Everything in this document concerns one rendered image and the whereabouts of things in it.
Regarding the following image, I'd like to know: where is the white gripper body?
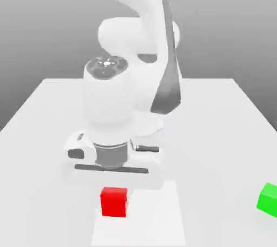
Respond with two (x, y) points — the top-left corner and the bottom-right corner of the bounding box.
(61, 155), (164, 190)

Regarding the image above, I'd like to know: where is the small red cube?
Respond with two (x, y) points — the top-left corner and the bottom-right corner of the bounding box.
(100, 186), (129, 218)

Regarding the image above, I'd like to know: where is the small green cube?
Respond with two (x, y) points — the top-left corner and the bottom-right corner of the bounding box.
(256, 182), (277, 218)

